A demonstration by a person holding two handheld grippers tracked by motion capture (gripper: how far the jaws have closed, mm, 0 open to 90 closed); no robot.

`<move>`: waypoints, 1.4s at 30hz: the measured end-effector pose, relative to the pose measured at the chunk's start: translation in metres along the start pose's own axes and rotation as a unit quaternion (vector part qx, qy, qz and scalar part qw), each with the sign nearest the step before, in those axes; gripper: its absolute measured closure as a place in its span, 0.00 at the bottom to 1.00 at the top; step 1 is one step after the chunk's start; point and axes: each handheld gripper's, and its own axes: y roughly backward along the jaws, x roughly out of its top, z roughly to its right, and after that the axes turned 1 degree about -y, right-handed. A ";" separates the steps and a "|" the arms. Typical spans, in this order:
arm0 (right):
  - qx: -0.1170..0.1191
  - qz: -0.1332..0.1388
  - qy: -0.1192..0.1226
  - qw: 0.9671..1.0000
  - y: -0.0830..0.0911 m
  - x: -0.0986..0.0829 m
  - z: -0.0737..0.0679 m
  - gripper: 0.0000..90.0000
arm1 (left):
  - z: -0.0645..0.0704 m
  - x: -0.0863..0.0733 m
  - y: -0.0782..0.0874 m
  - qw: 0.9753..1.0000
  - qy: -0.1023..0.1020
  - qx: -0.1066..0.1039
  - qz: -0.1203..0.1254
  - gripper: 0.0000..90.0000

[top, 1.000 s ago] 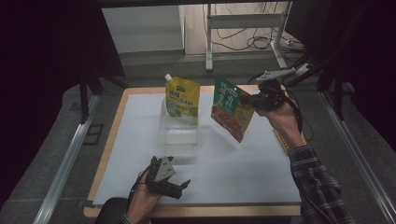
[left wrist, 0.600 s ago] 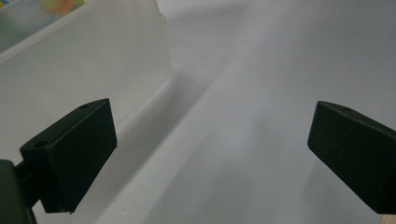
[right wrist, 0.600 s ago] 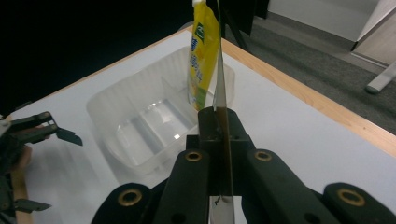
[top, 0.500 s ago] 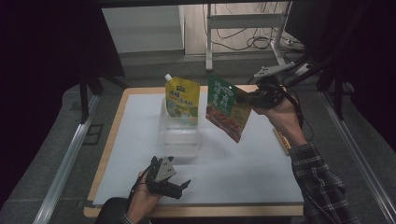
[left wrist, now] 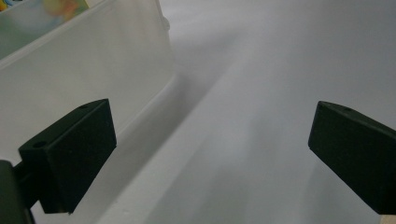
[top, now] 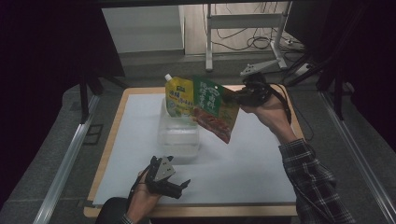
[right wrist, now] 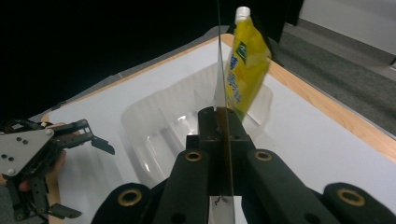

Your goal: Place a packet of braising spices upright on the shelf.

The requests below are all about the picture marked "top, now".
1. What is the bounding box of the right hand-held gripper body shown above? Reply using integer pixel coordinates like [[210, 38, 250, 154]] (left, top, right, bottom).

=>
[[237, 59, 281, 107]]

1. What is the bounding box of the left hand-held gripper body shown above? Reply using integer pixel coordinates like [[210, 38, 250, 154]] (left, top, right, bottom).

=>
[[144, 155, 182, 197]]

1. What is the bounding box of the red and green seasoning packet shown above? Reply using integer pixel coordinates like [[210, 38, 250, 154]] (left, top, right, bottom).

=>
[[191, 76, 241, 145]]

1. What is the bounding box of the clear plastic storage box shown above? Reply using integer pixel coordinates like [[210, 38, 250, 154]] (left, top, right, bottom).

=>
[[157, 96, 201, 161]]

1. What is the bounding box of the yellow and green spout pouch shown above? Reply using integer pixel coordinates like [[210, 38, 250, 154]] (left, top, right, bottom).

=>
[[163, 73, 196, 119]]

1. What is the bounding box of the person's right hand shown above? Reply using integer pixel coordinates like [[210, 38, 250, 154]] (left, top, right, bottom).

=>
[[241, 93, 299, 145]]

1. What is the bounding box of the person's left hand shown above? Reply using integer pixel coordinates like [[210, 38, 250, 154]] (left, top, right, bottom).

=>
[[125, 169, 163, 224]]

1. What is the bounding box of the white power strip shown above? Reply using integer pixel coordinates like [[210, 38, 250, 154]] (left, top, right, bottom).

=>
[[293, 63, 313, 77]]

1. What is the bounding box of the black metal stand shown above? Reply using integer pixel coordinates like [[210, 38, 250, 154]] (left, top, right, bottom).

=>
[[284, 55, 356, 121], [78, 70, 129, 125]]

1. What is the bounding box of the white cabinet panel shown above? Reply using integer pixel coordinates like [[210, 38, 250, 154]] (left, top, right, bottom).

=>
[[102, 5, 185, 54]]

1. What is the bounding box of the dark curtain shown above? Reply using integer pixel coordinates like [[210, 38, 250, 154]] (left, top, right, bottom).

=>
[[284, 0, 396, 152], [0, 0, 126, 213]]

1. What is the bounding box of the right hand-held gripper black cable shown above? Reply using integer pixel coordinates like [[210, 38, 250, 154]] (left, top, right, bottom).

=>
[[267, 83, 293, 125]]

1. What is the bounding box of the hand-held gripper black cable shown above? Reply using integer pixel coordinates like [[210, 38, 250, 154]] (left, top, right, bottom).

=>
[[267, 83, 293, 125], [125, 172, 150, 203]]

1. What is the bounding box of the left hand-held gripper black cable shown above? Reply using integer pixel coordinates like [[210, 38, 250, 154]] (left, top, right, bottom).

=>
[[125, 172, 150, 203]]

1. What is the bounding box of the tangle of black floor cables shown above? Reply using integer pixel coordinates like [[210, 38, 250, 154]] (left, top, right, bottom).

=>
[[202, 3, 307, 54]]

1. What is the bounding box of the thin black cable beside table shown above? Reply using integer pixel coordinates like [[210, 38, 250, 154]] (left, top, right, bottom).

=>
[[290, 99, 316, 143]]

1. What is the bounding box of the white metal desk frame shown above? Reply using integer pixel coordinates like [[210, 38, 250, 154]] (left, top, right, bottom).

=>
[[204, 1, 293, 73]]

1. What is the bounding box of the black square floor bracket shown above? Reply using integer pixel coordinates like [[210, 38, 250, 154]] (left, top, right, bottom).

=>
[[82, 123, 105, 146]]

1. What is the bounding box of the aluminium rail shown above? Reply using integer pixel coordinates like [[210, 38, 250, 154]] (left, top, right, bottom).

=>
[[32, 94, 101, 224], [320, 91, 396, 224]]

